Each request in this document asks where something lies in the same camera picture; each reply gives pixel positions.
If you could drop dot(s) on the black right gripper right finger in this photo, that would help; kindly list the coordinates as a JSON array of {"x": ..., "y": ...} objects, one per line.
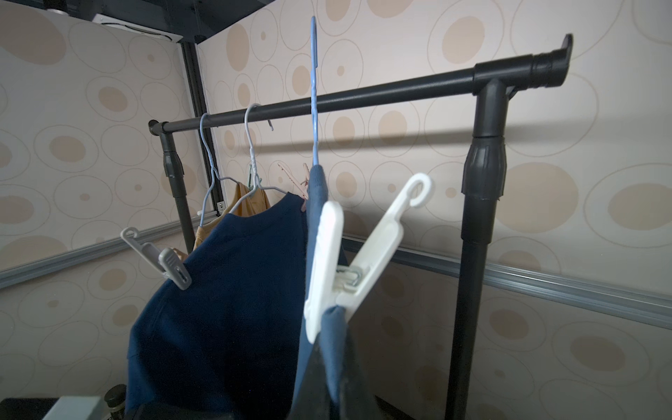
[{"x": 353, "y": 396}]

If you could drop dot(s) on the white wire hanger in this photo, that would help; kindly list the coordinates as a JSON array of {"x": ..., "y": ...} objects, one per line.
[{"x": 257, "y": 185}]

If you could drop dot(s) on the black clothes rack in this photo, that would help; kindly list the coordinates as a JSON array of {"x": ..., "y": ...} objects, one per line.
[{"x": 493, "y": 83}]

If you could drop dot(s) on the navy blue t-shirt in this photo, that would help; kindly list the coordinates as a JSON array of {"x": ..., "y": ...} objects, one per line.
[{"x": 229, "y": 343}]

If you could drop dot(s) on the light blue t-shirt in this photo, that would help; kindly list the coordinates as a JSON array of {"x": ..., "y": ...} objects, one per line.
[{"x": 321, "y": 313}]

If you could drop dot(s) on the pale blue wire hanger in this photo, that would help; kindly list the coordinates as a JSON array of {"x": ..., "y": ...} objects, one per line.
[{"x": 212, "y": 170}]

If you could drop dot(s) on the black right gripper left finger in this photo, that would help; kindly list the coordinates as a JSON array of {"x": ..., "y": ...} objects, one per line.
[{"x": 314, "y": 400}]

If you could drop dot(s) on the light blue plastic hanger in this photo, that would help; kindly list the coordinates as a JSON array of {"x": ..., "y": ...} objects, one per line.
[{"x": 314, "y": 89}]

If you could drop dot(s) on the grey plastic clothespin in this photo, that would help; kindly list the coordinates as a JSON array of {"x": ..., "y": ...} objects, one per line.
[{"x": 166, "y": 262}]

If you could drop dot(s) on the pink plastic clothespin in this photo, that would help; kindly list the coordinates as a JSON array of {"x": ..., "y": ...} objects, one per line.
[{"x": 300, "y": 185}]

